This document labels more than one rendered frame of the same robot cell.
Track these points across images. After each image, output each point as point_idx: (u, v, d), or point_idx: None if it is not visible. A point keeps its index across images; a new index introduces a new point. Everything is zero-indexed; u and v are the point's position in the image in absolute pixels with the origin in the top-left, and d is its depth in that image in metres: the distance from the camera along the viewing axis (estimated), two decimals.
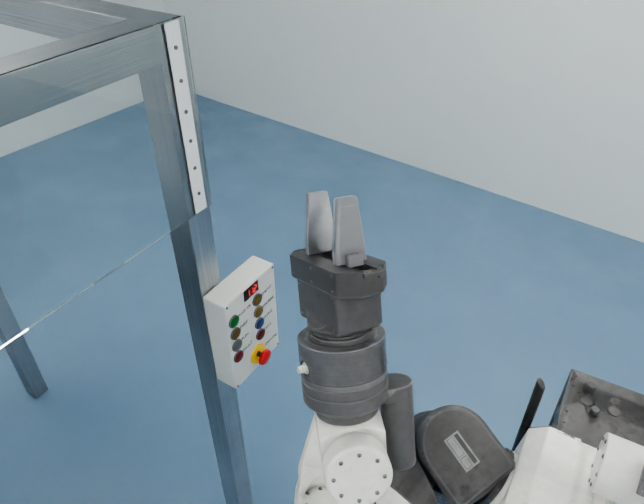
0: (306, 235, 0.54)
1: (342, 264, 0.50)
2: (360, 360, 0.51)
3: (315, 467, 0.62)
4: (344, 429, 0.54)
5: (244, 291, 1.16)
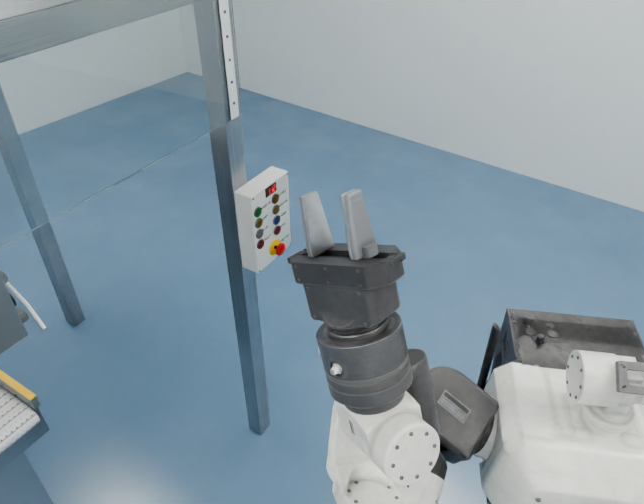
0: (306, 238, 0.54)
1: (361, 257, 0.51)
2: (392, 344, 0.53)
3: (347, 464, 0.62)
4: (385, 415, 0.55)
5: (265, 188, 1.49)
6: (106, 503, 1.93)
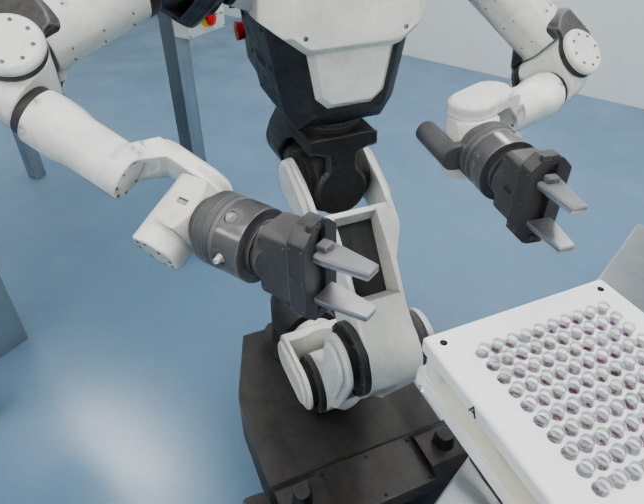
0: (329, 265, 0.53)
1: (317, 301, 0.58)
2: (255, 276, 0.63)
3: (159, 161, 0.65)
4: (187, 240, 0.63)
5: None
6: (53, 300, 1.99)
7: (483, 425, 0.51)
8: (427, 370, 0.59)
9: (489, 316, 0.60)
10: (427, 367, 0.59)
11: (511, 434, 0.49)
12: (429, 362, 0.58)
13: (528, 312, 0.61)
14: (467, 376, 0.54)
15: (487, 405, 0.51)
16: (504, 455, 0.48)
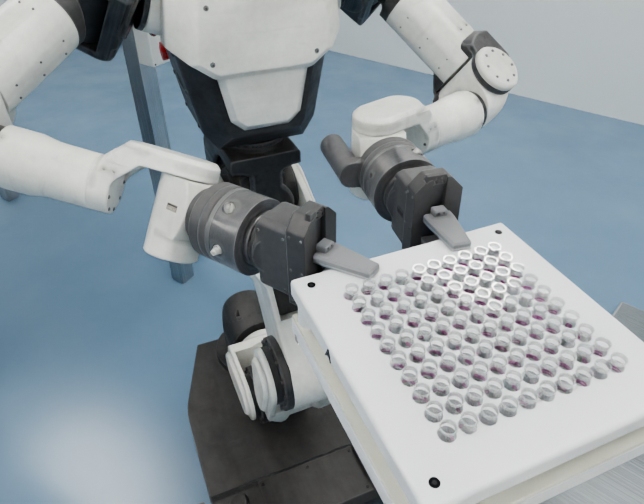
0: (329, 264, 0.53)
1: None
2: (253, 269, 0.62)
3: (136, 168, 0.62)
4: None
5: None
6: (17, 336, 1.89)
7: (336, 369, 0.45)
8: (298, 317, 0.54)
9: (369, 259, 0.55)
10: (298, 313, 0.54)
11: (361, 377, 0.43)
12: (298, 307, 0.53)
13: (413, 254, 0.55)
14: (328, 318, 0.48)
15: (342, 347, 0.45)
16: (352, 400, 0.43)
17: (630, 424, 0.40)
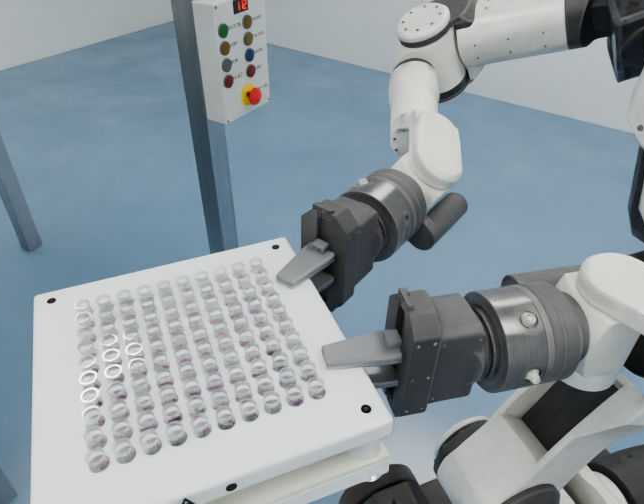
0: (298, 254, 0.55)
1: None
2: None
3: None
4: None
5: (233, 0, 1.15)
6: None
7: (183, 268, 0.55)
8: None
9: (312, 284, 0.52)
10: None
11: (159, 271, 0.53)
12: None
13: (317, 317, 0.48)
14: (230, 256, 0.55)
15: (193, 262, 0.54)
16: (151, 277, 0.55)
17: (31, 453, 0.38)
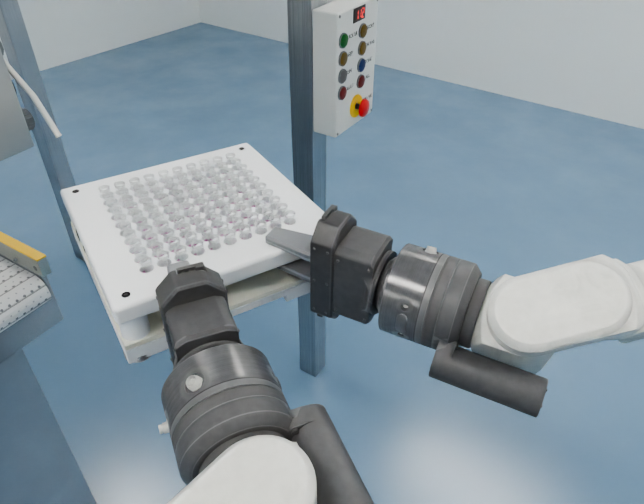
0: (311, 237, 0.57)
1: None
2: None
3: None
4: None
5: (354, 8, 1.10)
6: (129, 454, 1.54)
7: (296, 192, 0.67)
8: None
9: (274, 253, 0.56)
10: None
11: (279, 178, 0.67)
12: None
13: (229, 260, 0.55)
14: (305, 205, 0.63)
15: (292, 190, 0.65)
16: None
17: (121, 176, 0.69)
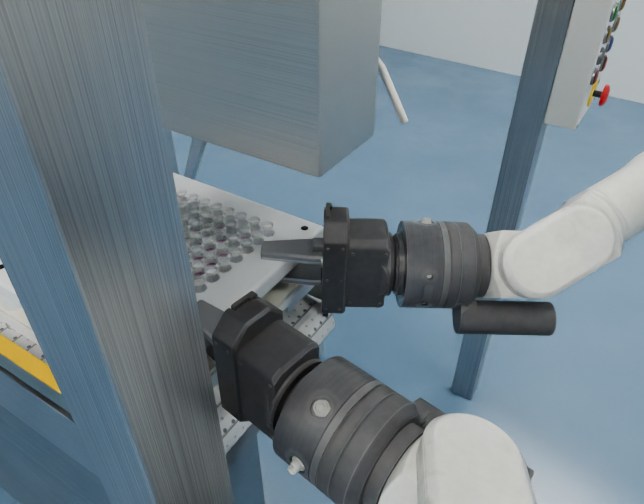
0: (303, 241, 0.56)
1: (320, 269, 0.58)
2: None
3: None
4: None
5: None
6: (283, 492, 1.35)
7: (246, 205, 0.65)
8: None
9: (277, 266, 0.54)
10: None
11: (224, 195, 0.64)
12: None
13: (239, 286, 0.51)
14: (271, 214, 0.61)
15: (247, 203, 0.63)
16: None
17: None
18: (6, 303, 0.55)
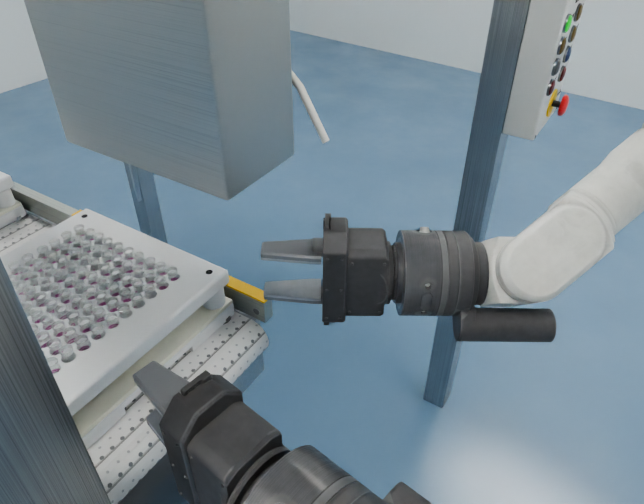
0: (303, 241, 0.56)
1: (320, 287, 0.60)
2: None
3: None
4: None
5: None
6: None
7: (161, 246, 0.68)
8: (222, 291, 0.66)
9: (175, 312, 0.58)
10: (221, 289, 0.66)
11: (140, 237, 0.68)
12: None
13: (135, 332, 0.55)
14: (180, 257, 0.65)
15: (160, 246, 0.67)
16: None
17: None
18: None
